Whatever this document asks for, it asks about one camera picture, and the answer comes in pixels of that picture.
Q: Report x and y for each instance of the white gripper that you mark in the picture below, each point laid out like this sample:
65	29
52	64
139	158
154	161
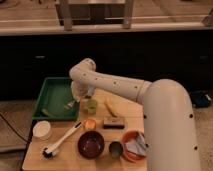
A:
80	91

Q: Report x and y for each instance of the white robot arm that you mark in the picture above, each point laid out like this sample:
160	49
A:
169	122

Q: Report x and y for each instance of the green plastic tray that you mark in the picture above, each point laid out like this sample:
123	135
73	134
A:
52	101

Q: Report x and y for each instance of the green plastic cup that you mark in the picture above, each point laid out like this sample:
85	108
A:
91	106

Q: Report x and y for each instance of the yellow banana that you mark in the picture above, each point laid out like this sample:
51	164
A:
111	108

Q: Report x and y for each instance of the dark rectangular block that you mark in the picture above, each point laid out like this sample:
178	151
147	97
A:
113	122

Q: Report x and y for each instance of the white round container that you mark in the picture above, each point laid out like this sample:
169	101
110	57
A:
42	130

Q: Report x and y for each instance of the dark maroon bowl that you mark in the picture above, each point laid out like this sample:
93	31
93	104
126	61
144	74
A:
91	144

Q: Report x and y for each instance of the orange bowl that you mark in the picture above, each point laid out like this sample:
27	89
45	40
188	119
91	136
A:
130	156

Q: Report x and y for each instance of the small metal cup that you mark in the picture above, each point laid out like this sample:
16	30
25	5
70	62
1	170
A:
115	149

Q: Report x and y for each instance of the white dish brush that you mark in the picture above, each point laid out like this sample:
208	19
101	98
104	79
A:
51	150

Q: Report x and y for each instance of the grey cloth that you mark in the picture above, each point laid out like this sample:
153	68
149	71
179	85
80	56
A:
137	145

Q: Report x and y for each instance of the black floor device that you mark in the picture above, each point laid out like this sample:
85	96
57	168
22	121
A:
200	99

